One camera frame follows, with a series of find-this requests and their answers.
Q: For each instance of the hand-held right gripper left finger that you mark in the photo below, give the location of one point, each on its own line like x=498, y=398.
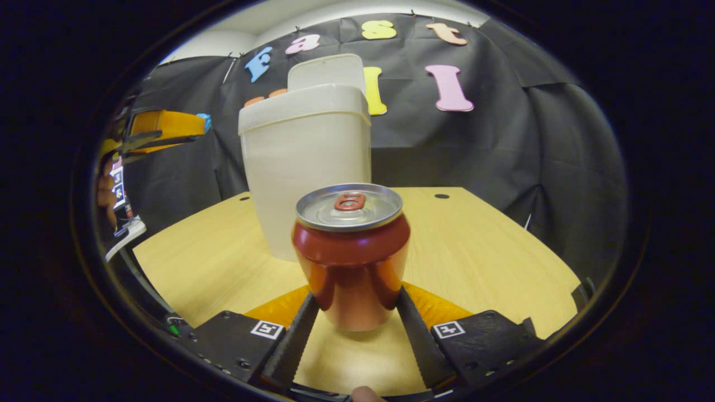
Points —
x=290, y=346

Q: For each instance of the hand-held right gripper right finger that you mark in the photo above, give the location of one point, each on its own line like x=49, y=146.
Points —
x=422, y=346

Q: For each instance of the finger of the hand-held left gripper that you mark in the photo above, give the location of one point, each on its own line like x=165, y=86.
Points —
x=167, y=124
x=153, y=142

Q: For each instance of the blue paper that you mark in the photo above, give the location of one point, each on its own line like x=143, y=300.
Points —
x=205, y=121

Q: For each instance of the red pop can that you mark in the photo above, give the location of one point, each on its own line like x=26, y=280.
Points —
x=352, y=262

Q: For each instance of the white desktop garbage bin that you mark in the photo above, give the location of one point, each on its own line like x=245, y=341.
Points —
x=301, y=151

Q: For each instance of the wooden desktop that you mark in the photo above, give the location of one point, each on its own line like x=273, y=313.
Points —
x=475, y=251

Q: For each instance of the white side table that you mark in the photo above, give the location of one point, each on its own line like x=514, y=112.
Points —
x=128, y=237

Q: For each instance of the black backdrop cloth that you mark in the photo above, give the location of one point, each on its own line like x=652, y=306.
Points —
x=503, y=167

